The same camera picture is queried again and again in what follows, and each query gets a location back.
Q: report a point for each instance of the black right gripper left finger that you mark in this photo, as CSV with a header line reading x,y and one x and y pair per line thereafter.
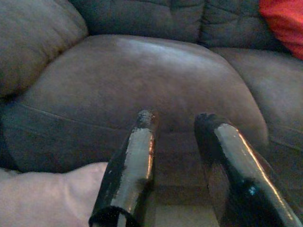
x,y
132,165

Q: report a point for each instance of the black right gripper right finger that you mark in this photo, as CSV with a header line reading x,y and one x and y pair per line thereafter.
x,y
239,165

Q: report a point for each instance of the red cushion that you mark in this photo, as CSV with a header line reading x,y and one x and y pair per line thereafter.
x,y
284,23

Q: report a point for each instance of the dark grey fabric sofa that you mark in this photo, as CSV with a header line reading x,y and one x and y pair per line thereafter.
x,y
151,78

